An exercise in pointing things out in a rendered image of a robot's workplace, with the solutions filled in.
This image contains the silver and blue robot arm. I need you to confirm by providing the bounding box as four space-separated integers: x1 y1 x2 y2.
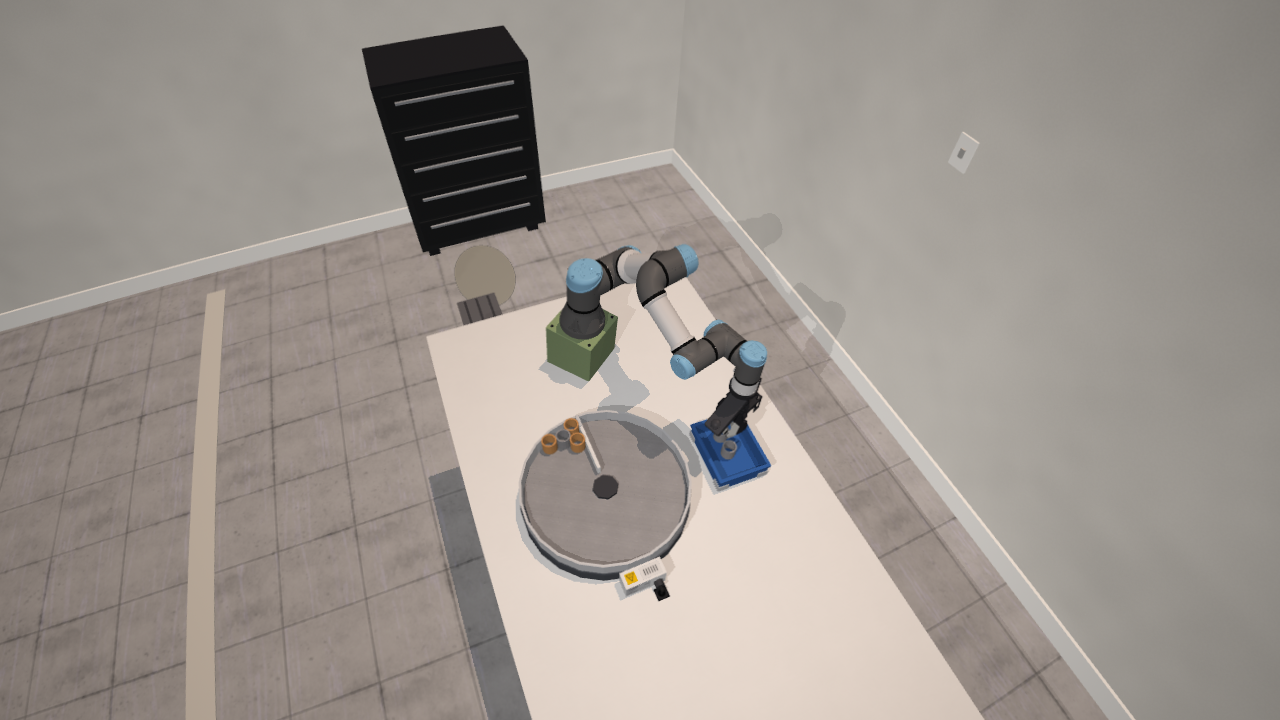
561 243 767 436

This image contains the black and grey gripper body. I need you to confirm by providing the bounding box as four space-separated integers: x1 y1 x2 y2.
721 377 763 424

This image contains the blue crate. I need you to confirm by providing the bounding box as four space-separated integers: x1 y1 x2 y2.
689 419 771 492

